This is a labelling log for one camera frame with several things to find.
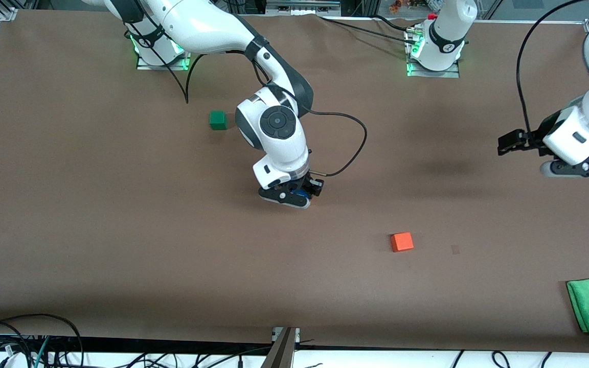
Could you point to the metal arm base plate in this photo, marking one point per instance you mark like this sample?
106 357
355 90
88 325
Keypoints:
164 67
435 74

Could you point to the small orange figure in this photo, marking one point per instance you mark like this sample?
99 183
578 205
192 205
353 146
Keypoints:
395 5

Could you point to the grey metal rail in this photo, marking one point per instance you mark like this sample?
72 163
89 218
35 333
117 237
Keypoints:
302 5

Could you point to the orange cube block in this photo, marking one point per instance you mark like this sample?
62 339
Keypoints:
402 242

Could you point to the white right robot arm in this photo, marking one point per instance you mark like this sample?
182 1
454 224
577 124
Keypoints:
207 25

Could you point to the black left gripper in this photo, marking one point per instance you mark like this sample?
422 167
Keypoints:
536 138

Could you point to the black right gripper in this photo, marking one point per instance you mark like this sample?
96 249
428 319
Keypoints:
309 182

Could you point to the green cube block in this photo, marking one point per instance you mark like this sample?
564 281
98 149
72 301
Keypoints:
218 120

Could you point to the grey metal mount bar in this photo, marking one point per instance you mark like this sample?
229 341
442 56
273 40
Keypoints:
281 352

